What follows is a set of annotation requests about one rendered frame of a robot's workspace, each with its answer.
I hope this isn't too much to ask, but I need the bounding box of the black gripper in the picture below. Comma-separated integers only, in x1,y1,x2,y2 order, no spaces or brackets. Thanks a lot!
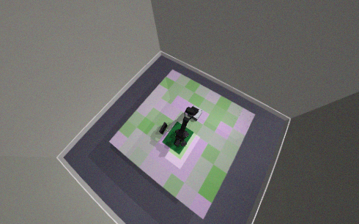
175,129,187,147

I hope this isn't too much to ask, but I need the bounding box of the green circuit board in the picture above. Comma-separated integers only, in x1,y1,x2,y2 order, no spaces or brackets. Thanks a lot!
162,122,193,154

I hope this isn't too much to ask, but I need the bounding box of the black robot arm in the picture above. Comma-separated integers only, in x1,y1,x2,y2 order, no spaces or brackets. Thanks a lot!
174,106,199,147

